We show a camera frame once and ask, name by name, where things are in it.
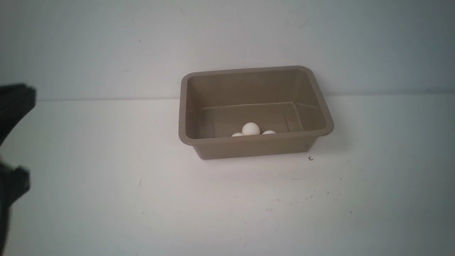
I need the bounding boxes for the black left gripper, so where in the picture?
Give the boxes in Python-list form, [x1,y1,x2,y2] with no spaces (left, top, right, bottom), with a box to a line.
[0,83,36,256]

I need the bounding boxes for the white ball with logo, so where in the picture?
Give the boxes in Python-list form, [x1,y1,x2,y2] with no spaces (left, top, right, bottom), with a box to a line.
[242,123,261,135]

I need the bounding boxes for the tan plastic storage bin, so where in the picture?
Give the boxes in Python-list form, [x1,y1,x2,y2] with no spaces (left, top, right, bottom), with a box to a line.
[178,65,334,160]

